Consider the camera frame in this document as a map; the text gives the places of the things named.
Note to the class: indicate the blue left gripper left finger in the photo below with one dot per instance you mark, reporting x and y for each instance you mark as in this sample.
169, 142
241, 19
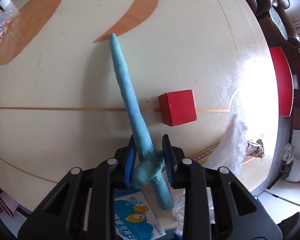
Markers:
130, 157

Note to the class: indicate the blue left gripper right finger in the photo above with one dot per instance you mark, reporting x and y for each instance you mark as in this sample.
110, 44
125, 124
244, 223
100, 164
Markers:
170, 159

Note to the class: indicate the teal clay figure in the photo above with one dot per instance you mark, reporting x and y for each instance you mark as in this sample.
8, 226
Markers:
149, 170

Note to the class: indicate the purple card box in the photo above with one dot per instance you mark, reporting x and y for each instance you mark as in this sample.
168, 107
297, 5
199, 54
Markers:
204, 155

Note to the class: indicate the blue cartoon medicine box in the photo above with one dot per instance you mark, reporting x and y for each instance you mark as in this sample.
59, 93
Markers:
133, 216

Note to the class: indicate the yellow snack wrapper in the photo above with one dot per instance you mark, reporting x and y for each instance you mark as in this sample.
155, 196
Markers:
253, 150

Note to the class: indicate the small red block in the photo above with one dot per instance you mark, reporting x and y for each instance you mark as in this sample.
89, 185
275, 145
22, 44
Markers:
177, 107

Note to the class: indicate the cream dining table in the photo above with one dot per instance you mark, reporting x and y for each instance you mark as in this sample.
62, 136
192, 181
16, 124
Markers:
192, 64

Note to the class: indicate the red plastic chair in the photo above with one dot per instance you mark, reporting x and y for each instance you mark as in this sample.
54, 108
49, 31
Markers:
284, 79

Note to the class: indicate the teal armchair seat cover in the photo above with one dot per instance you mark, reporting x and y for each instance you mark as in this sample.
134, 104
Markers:
276, 20

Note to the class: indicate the brown leather armchair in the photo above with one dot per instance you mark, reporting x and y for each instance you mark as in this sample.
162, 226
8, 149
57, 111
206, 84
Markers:
273, 37

